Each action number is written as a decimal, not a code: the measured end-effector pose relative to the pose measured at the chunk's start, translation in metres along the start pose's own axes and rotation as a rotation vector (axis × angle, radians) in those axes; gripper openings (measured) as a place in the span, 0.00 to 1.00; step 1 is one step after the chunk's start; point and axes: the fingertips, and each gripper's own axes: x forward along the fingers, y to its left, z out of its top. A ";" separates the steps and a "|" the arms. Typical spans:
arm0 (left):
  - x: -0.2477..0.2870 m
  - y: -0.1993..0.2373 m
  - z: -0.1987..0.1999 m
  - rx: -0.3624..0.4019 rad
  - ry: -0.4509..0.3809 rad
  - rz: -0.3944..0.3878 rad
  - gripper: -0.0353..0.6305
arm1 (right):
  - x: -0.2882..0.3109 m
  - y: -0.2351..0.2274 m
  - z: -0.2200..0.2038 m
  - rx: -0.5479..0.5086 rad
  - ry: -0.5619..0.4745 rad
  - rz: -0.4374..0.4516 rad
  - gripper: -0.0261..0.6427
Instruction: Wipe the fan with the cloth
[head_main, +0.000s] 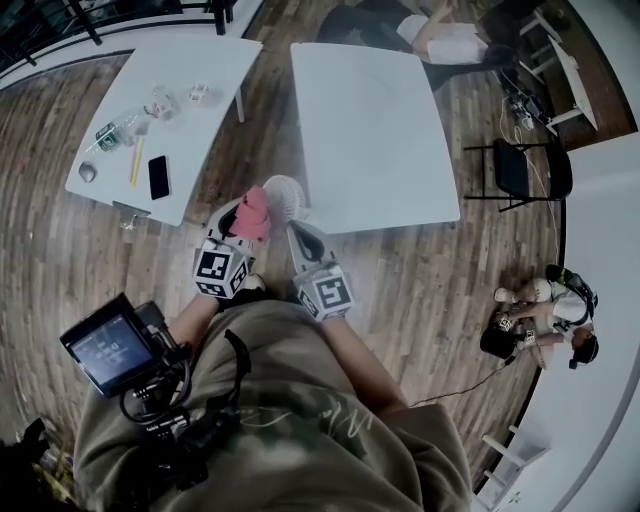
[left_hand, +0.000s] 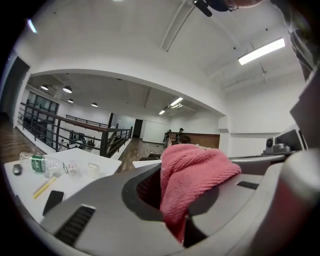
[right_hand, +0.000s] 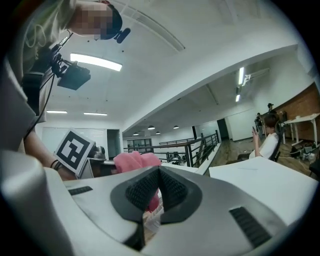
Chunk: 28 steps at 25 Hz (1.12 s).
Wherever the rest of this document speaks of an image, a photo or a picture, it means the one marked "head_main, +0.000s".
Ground small white desk fan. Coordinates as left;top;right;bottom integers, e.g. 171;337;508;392
262;174;314;237

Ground white wooden shelf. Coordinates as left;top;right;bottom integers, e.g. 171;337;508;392
472;424;552;509

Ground pink cloth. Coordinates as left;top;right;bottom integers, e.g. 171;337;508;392
230;184;274;242

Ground clear plastic cup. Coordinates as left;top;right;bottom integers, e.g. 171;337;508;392
144;84;181;122

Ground black bucket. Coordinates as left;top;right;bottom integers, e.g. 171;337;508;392
479;327;517;359

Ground person's olive shirt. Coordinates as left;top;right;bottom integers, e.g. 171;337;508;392
73;299;474;512

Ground black chest monitor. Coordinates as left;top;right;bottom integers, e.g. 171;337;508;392
59;293;170;399

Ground tangle of cables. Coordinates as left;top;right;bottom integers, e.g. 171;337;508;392
499;69;549;131

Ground white standing desk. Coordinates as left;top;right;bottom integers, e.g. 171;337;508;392
519;9;599;136

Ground black floor cable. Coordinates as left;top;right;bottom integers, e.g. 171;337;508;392
408;357;516;407

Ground black folding chair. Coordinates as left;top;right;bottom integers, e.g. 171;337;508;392
463;137;574;214

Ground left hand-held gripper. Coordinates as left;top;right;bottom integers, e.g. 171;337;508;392
192;197;258;301

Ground black metal railing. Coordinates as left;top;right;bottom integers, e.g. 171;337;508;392
0;0;236;81

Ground yellow pencil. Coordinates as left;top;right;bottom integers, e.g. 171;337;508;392
129;137;147;189

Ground black chest camera rig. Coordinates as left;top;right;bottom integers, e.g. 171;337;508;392
118;299;252;492

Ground grey table clamp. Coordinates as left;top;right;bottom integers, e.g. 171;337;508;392
112;199;152;229

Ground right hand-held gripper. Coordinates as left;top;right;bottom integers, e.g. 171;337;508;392
285;221;357;322

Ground person's black trousers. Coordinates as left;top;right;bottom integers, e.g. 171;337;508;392
219;287;306;314

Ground black smartphone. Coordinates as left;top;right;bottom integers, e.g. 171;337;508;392
148;154;172;202

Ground white table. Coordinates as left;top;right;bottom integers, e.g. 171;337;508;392
64;38;265;228
289;42;462;235

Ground person's left forearm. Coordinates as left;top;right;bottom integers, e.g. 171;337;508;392
168;294;222;351

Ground person's right forearm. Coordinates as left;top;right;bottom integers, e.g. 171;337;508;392
319;314;412;409

